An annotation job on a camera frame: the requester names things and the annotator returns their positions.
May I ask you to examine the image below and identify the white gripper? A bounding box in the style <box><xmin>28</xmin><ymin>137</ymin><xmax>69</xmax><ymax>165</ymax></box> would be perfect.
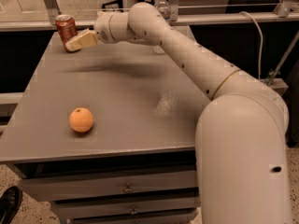
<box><xmin>65</xmin><ymin>11</ymin><xmax>130</xmax><ymax>52</ymax></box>

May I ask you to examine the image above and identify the red coke can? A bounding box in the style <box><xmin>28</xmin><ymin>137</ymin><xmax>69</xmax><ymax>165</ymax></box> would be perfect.
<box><xmin>55</xmin><ymin>14</ymin><xmax>78</xmax><ymax>52</ymax></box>

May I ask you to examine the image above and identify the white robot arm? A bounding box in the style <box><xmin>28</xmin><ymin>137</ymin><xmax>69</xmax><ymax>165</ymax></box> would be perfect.
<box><xmin>66</xmin><ymin>3</ymin><xmax>293</xmax><ymax>224</ymax></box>

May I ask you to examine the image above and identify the clear plastic water bottle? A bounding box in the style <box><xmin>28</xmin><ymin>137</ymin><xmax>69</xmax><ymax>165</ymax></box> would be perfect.
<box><xmin>154</xmin><ymin>0</ymin><xmax>171</xmax><ymax>22</ymax></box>

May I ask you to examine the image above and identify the orange fruit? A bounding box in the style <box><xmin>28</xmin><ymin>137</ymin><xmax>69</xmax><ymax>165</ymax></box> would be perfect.
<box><xmin>69</xmin><ymin>107</ymin><xmax>93</xmax><ymax>133</ymax></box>

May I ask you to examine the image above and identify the grey drawer cabinet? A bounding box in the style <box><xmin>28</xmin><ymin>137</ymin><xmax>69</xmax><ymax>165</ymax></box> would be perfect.
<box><xmin>0</xmin><ymin>25</ymin><xmax>213</xmax><ymax>224</ymax></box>

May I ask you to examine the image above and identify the top grey drawer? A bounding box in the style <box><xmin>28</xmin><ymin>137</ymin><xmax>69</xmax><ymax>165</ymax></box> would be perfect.
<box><xmin>20</xmin><ymin>170</ymin><xmax>197</xmax><ymax>202</ymax></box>

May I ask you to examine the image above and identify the grey drawer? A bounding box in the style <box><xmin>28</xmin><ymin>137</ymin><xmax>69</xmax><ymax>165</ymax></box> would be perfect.
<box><xmin>51</xmin><ymin>190</ymin><xmax>199</xmax><ymax>219</ymax></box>
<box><xmin>20</xmin><ymin>170</ymin><xmax>197</xmax><ymax>202</ymax></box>
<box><xmin>71</xmin><ymin>208</ymin><xmax>197</xmax><ymax>224</ymax></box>

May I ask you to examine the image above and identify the middle grey drawer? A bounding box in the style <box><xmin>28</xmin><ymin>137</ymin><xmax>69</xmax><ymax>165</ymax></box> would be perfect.
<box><xmin>51</xmin><ymin>190</ymin><xmax>199</xmax><ymax>219</ymax></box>

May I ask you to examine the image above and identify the black shoe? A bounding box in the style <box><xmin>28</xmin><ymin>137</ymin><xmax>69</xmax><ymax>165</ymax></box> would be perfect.
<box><xmin>0</xmin><ymin>186</ymin><xmax>22</xmax><ymax>224</ymax></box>

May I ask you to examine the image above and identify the bottom grey drawer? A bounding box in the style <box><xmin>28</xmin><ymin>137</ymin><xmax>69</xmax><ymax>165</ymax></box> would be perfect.
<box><xmin>71</xmin><ymin>208</ymin><xmax>197</xmax><ymax>224</ymax></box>

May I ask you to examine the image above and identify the white cable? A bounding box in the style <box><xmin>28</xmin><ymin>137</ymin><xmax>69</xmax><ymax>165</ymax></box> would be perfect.
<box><xmin>238</xmin><ymin>11</ymin><xmax>264</xmax><ymax>81</ymax></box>

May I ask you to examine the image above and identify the metal window rail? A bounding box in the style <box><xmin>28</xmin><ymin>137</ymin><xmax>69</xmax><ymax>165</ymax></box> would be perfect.
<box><xmin>0</xmin><ymin>12</ymin><xmax>299</xmax><ymax>32</ymax></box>

